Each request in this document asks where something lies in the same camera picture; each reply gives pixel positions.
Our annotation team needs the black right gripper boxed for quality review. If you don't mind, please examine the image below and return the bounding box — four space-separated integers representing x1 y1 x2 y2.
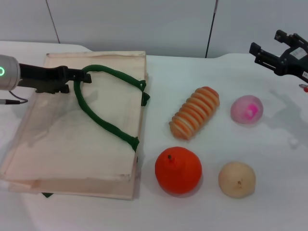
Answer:
249 30 308 84

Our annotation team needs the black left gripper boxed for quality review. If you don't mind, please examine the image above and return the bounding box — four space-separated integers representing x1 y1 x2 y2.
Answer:
19 63 92 94

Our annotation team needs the white handbag with green handles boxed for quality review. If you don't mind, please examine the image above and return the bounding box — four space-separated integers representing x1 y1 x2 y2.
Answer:
0 50 151 202

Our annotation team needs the pink peach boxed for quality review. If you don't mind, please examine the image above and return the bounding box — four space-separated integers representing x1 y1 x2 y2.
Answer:
230 94 264 126

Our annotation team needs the orange fruit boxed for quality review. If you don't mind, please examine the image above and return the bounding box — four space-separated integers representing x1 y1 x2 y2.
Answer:
154 146 203 196

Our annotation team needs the orange striped bread roll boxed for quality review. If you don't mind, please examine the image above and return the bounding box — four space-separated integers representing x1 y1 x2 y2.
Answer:
168 86 221 141

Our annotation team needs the beige round pear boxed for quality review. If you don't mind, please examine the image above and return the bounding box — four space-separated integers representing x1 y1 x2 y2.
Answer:
218 161 257 199

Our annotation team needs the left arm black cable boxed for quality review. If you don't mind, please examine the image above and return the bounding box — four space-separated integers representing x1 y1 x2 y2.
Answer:
0 90 29 105

